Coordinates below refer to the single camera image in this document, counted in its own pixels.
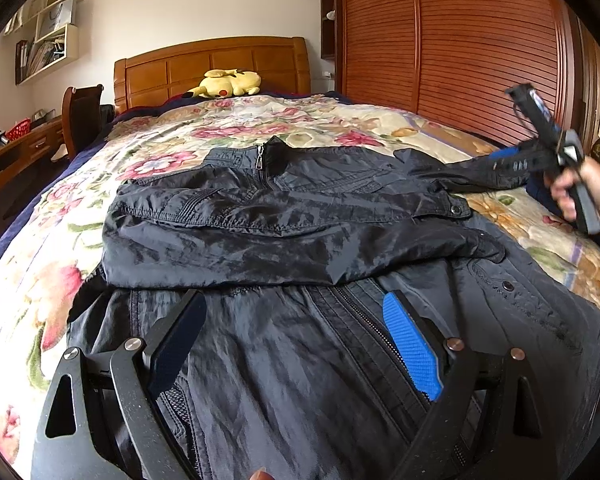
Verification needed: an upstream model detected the black jacket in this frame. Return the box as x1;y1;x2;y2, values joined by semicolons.
67;139;600;479

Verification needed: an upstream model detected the person's right hand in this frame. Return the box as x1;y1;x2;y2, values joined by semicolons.
544;156;600;221

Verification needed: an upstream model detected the person's left hand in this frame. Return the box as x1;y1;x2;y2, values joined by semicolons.
249;469;274;480

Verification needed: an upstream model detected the wooden louvered wardrobe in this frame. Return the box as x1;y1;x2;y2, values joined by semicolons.
322;0;582;145

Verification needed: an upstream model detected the floral quilt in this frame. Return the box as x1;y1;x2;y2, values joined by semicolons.
0;96;600;477

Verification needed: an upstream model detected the navy blue blanket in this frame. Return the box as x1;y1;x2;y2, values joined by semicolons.
0;93;204;260

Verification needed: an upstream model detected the wooden headboard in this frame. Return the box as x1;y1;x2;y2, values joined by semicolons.
114;36;311;113

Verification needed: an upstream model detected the wooden desk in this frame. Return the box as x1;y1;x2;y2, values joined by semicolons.
0;116;67;261

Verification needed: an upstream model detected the yellow Pikachu plush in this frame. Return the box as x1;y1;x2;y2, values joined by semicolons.
185;70;261;99

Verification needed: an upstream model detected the red basket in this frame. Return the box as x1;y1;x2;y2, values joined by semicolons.
5;118;31;142

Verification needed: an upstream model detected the dark wooden chair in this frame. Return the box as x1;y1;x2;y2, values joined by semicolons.
61;84;104;160

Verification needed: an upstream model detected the wooden door with handle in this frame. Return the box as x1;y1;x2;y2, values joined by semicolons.
579;23;600;164

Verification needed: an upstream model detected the white wall shelf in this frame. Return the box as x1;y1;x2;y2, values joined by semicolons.
3;0;82;86

